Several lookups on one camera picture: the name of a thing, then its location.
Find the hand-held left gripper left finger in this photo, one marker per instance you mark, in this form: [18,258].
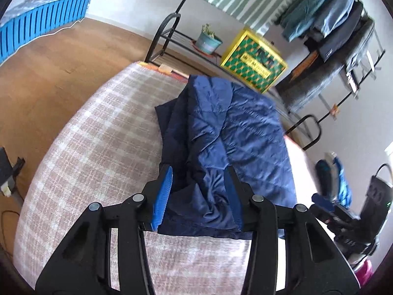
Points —
[162,196]

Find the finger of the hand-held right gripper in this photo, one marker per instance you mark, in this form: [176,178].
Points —
[322,202]

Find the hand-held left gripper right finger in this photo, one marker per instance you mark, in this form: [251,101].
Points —
[233,196]

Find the navy puffer jacket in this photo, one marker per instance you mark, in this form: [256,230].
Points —
[239,135]

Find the black metal clothes rack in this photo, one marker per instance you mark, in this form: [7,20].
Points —
[167,29]

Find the blue and white garment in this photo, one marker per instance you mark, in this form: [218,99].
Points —
[340,184]

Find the pink object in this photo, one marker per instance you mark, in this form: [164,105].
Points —
[363,272]

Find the small teddy bear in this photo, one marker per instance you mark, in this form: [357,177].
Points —
[335,110]

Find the plaid covered table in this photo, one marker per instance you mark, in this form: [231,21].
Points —
[92,135]

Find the grey plaid coat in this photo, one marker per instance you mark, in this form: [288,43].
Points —
[319,80]

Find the brown garment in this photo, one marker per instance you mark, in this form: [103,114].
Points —
[304,64]

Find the potted plant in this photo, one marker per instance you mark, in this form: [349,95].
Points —
[207,41]

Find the black device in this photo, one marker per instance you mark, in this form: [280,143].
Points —
[7,169]

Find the black blazer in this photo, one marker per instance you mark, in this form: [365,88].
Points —
[344,43]

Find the light blue denim jacket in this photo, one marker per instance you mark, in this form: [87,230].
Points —
[336,15]

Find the teal denim shirt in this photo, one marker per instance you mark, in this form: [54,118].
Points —
[307,9]

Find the green striped white cloth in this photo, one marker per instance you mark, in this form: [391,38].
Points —
[245,0]

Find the blue folding mattress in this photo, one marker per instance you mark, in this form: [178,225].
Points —
[36,24]

